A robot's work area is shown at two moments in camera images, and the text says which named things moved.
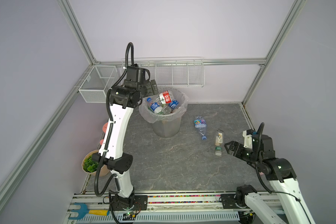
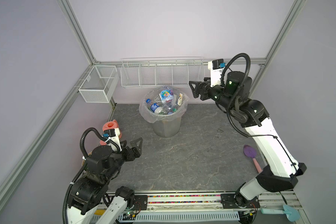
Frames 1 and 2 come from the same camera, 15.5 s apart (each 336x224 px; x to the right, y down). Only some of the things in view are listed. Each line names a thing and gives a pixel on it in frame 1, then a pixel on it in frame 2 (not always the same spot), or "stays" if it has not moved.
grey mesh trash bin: x=164 y=110 stays
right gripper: x=240 y=147 to x=202 y=86
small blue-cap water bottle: x=154 y=106 stays
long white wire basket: x=177 y=72 stays
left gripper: x=150 y=87 to x=137 y=151
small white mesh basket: x=94 y=88 stays
